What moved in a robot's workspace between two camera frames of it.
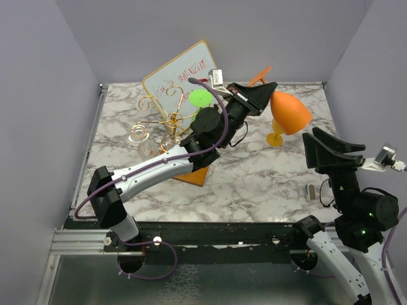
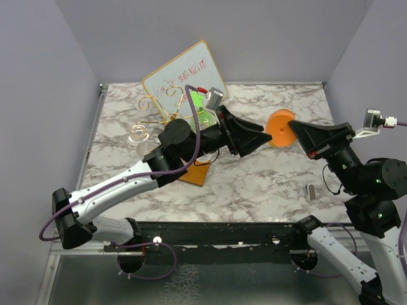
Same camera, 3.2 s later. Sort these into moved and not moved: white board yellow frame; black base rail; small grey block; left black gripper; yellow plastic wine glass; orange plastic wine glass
Moved: yellow plastic wine glass; left black gripper; orange plastic wine glass
Not moved: black base rail; white board yellow frame; small grey block
